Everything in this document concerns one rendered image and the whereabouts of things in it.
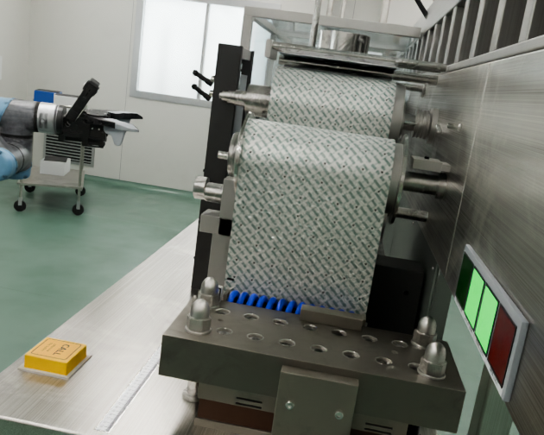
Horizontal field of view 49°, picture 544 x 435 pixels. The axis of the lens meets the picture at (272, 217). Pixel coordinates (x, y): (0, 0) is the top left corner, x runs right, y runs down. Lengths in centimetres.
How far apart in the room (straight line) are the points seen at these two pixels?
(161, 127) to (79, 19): 146
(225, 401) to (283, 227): 28
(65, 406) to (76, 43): 645
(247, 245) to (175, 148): 587
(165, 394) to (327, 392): 27
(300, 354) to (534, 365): 39
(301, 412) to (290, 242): 28
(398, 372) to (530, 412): 35
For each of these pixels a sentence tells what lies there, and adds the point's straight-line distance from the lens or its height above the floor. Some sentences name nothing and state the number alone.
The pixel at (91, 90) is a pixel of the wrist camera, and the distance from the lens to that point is 152.
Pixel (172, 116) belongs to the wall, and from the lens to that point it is 679.
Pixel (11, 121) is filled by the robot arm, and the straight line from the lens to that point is 156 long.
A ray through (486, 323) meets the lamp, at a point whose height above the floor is 118.
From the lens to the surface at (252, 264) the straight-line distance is 96.
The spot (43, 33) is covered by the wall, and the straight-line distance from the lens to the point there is 738.
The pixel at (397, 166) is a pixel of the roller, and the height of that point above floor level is 128.
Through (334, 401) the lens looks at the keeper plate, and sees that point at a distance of 79.
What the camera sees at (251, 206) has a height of 118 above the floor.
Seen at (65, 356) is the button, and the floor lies 92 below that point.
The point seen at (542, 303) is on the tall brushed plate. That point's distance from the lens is 49.
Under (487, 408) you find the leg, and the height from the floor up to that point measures 85.
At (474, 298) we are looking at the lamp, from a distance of 66.
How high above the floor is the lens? 137
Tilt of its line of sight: 13 degrees down
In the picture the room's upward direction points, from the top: 8 degrees clockwise
